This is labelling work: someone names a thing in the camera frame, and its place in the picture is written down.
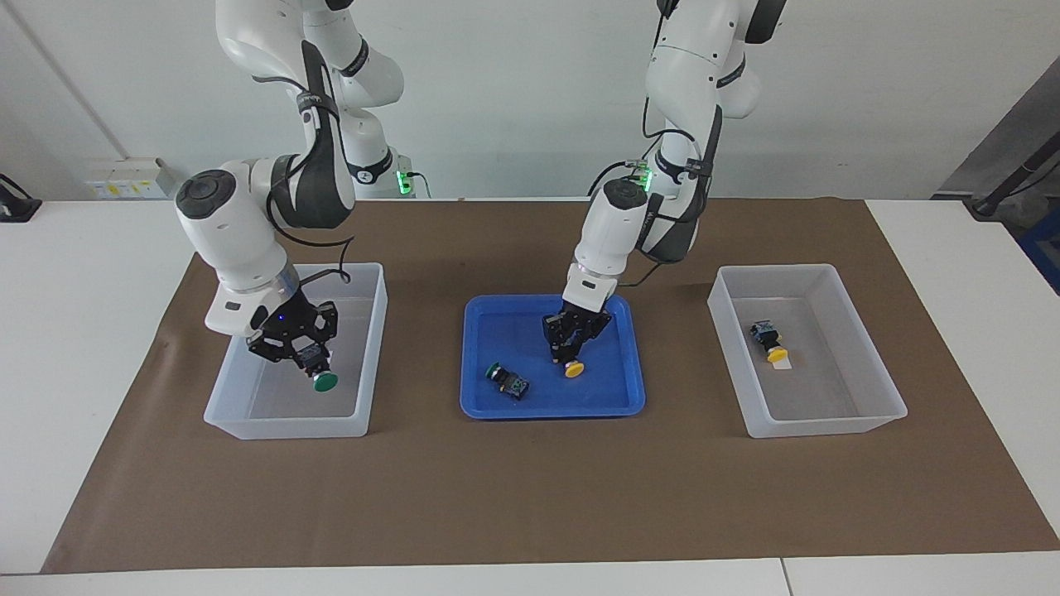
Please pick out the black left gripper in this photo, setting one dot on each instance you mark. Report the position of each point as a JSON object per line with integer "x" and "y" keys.
{"x": 584, "y": 319}

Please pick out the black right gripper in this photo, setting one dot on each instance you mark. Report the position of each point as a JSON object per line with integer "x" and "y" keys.
{"x": 290, "y": 321}

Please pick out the yellow push button switch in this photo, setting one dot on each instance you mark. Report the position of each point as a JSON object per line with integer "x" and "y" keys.
{"x": 766, "y": 333}
{"x": 574, "y": 370}

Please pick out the green push button switch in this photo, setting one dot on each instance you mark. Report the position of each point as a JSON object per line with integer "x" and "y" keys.
{"x": 325, "y": 382}
{"x": 507, "y": 381}

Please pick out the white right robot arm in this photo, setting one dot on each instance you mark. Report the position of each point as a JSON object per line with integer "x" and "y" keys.
{"x": 232, "y": 232}

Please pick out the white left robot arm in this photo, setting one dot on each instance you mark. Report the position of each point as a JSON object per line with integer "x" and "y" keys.
{"x": 613, "y": 232}

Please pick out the blue plastic tray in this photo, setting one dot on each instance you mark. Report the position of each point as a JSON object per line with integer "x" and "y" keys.
{"x": 530, "y": 331}

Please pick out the translucent white plastic box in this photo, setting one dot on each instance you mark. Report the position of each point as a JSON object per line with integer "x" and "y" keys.
{"x": 869, "y": 364}
{"x": 364, "y": 414}

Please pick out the brown paper table mat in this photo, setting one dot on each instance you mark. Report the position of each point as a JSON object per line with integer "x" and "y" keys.
{"x": 530, "y": 497}

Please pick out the white label sticker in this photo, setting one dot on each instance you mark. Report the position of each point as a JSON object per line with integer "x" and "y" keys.
{"x": 787, "y": 365}

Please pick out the black clamp device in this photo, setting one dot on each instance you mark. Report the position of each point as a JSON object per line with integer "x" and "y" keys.
{"x": 16, "y": 203}

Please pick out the black metal stand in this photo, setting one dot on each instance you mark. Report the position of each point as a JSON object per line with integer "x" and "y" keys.
{"x": 1002, "y": 194}

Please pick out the blue crate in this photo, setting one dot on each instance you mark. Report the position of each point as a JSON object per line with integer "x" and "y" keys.
{"x": 1043, "y": 248}

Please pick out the grey partition panel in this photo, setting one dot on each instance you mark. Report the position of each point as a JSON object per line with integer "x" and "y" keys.
{"x": 1019, "y": 124}

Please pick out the white wall socket strip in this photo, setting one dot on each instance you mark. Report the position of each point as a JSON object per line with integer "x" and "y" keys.
{"x": 132, "y": 178}

